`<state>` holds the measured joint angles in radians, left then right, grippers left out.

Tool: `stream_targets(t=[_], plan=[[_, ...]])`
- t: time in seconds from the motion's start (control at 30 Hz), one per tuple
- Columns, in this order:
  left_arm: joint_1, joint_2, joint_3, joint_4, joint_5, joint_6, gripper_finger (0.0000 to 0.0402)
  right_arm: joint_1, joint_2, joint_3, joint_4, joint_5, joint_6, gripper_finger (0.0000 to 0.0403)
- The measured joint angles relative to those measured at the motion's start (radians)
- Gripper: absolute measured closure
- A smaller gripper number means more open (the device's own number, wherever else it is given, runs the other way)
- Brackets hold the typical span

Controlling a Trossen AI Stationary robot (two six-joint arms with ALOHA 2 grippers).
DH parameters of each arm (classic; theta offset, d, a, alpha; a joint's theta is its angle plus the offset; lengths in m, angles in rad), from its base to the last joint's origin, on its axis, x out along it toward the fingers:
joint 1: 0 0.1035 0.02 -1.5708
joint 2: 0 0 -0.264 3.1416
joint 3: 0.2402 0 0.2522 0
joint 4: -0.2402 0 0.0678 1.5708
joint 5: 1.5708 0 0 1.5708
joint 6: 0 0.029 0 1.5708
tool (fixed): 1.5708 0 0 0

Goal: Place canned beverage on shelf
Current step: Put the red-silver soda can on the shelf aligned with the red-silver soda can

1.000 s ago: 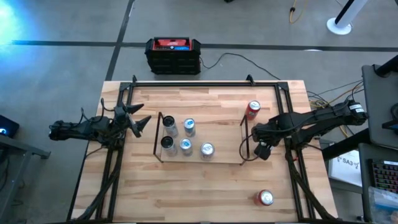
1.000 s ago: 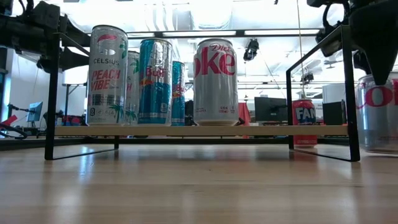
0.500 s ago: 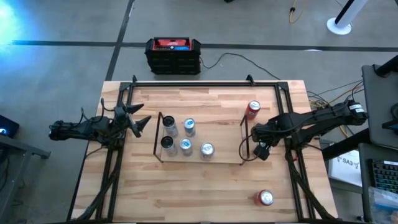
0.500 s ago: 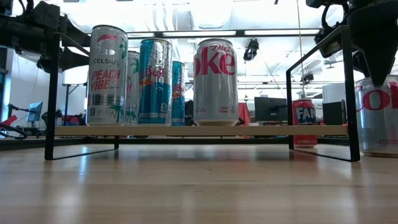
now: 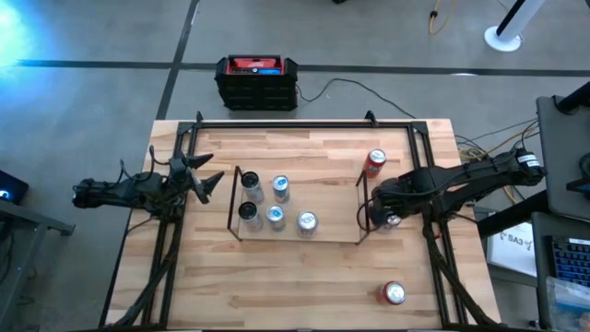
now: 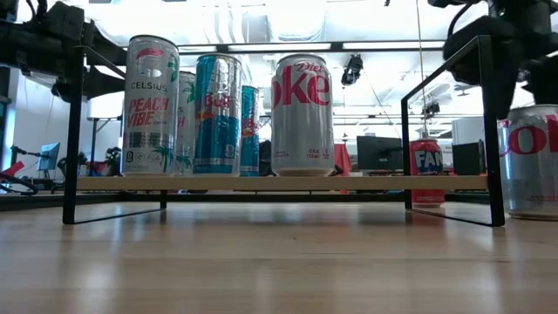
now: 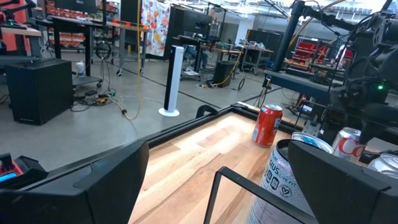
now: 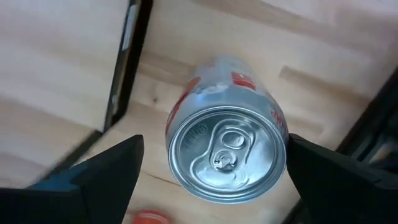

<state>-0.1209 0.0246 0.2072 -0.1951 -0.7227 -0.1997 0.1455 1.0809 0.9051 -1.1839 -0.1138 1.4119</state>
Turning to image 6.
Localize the red Fanta can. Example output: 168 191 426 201
408 138 446 208

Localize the small monitor on arm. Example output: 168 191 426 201
36 140 62 172

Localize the blue Red Bull can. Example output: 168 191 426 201
239 85 261 177
193 52 243 176

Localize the black computer monitor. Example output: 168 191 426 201
356 135 405 172

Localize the red slanted bar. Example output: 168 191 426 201
0 160 26 179

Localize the red cloth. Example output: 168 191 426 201
333 142 352 177

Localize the small black hanging device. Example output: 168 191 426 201
420 99 441 119

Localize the black hanging camera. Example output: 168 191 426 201
340 53 364 87

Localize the black box monitor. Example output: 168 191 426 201
452 140 486 176

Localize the black overhead crossbar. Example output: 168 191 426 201
178 40 446 54

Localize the Celsius peach vibe can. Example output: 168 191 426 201
121 34 180 177
176 71 197 175

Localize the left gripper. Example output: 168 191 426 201
0 2 126 104

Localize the black aluminium rig frame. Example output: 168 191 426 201
0 190 492 213

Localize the white cabinet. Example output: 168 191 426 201
451 117 485 143

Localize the wooden shelf with black frame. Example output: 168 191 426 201
63 35 506 228

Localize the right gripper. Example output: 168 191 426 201
443 0 558 119

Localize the silver Diet Coke can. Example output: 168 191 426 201
498 103 558 222
269 52 336 177

